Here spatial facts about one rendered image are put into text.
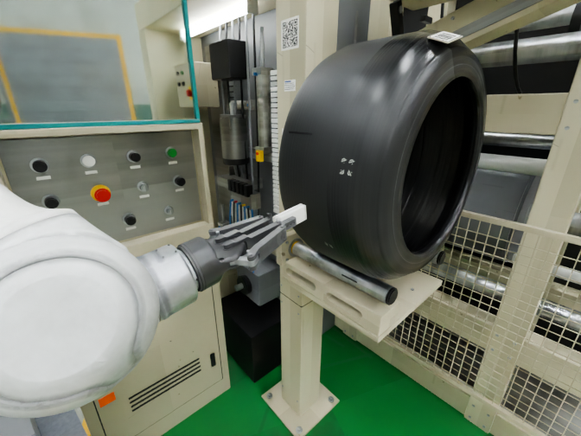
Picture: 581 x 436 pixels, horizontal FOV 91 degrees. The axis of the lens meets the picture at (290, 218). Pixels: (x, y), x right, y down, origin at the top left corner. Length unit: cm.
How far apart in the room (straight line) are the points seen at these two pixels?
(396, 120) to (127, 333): 48
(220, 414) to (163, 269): 129
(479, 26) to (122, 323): 106
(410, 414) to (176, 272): 145
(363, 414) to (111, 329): 150
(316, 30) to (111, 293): 84
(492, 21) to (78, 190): 125
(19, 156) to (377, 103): 88
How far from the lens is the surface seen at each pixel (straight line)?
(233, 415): 161
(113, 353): 20
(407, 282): 99
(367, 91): 56
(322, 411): 160
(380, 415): 164
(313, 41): 91
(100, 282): 19
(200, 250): 41
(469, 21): 110
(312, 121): 60
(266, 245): 44
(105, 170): 104
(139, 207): 109
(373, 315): 74
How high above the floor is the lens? 132
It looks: 21 degrees down
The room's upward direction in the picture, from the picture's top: straight up
